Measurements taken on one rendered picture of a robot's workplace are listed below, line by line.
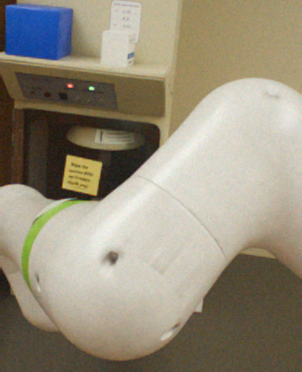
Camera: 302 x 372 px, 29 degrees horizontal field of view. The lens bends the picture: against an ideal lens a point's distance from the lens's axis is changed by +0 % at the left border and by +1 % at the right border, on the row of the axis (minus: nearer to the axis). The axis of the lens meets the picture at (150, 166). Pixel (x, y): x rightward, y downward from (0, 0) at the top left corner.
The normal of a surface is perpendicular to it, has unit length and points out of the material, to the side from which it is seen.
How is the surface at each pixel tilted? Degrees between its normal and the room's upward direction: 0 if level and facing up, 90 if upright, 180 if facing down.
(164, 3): 90
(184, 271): 77
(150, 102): 135
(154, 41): 90
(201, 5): 90
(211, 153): 49
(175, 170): 41
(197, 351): 0
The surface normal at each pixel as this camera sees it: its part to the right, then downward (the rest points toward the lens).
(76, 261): -0.54, -0.37
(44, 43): -0.13, 0.29
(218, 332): 0.09, -0.95
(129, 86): -0.16, 0.88
